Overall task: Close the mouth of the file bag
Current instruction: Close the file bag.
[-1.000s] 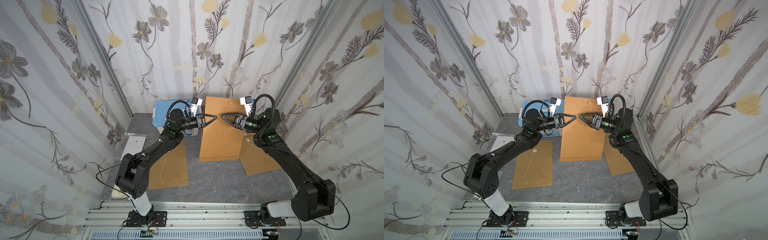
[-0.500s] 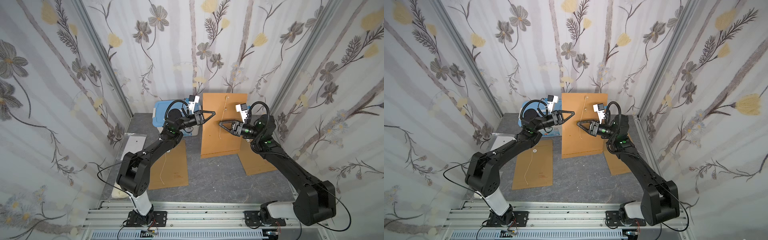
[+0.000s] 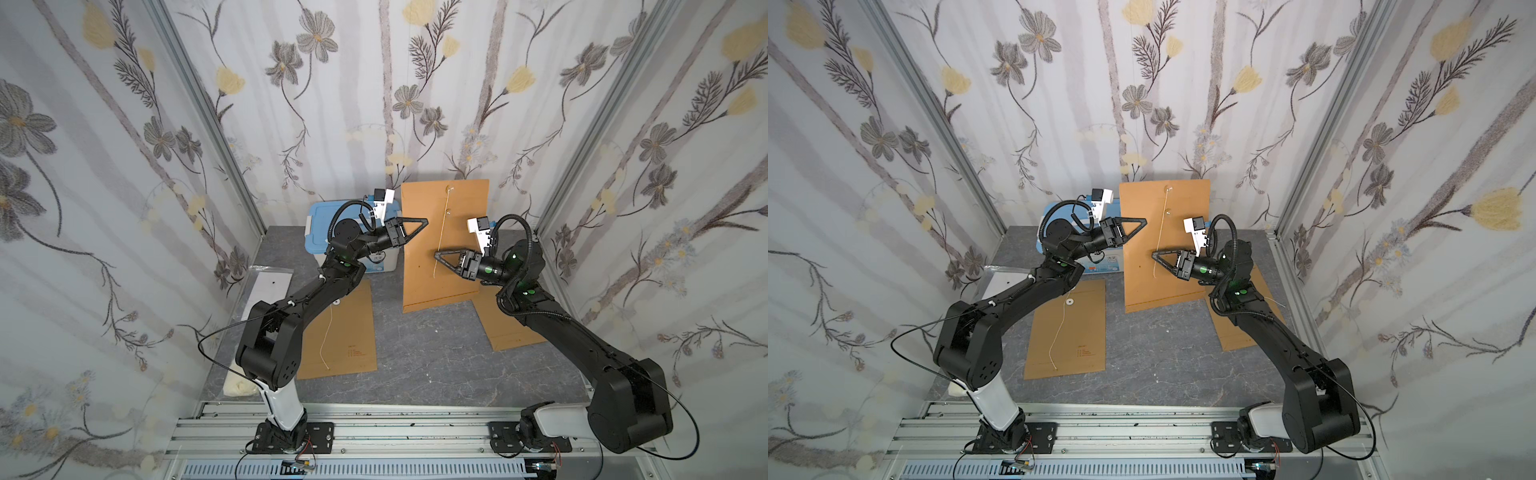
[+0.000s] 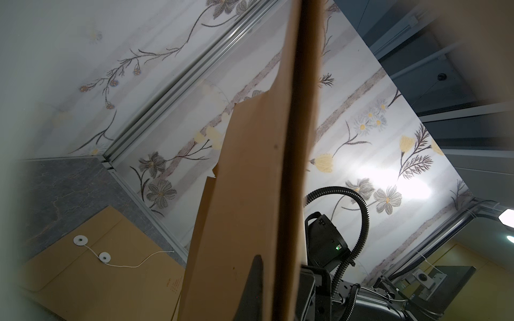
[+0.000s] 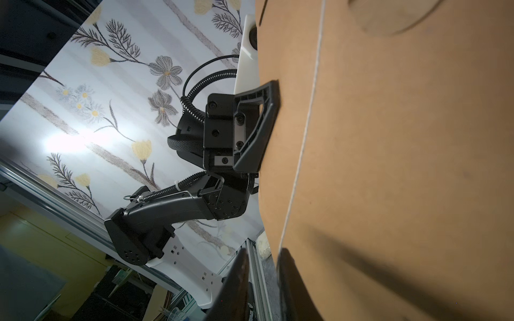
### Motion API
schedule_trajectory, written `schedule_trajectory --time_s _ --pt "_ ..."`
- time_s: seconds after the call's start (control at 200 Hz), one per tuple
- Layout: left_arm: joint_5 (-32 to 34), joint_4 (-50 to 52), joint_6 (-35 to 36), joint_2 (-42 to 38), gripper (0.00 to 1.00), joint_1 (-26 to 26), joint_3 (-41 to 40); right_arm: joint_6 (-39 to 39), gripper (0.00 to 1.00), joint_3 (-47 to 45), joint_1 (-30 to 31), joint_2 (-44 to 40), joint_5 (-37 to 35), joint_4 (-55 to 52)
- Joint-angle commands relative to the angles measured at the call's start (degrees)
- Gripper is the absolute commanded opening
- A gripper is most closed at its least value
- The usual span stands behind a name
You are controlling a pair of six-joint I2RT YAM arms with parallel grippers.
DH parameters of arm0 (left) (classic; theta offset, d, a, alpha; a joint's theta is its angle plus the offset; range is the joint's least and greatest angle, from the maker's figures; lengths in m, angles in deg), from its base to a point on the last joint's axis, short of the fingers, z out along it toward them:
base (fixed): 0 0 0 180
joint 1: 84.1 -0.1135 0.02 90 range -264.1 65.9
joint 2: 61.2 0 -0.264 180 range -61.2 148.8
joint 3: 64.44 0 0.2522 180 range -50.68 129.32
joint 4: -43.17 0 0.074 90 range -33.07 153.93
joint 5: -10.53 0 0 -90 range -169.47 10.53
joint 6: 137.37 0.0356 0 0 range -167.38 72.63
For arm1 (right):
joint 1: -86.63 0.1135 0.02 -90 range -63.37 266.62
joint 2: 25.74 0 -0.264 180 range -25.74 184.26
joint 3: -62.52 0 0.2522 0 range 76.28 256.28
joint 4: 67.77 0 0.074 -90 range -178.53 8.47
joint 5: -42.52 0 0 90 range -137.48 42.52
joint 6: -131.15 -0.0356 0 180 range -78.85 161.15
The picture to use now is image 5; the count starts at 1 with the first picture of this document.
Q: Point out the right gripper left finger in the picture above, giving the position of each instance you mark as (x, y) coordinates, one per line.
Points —
(231, 303)

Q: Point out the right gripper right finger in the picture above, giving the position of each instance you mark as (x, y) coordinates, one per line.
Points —
(295, 301)

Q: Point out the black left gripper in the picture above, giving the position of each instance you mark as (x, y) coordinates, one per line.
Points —
(237, 129)

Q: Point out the kraft file bag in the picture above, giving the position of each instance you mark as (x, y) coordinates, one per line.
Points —
(389, 174)

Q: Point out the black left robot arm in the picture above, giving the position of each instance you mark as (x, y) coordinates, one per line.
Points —
(144, 232)

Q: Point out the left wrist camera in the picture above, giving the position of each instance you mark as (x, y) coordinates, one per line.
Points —
(247, 77)

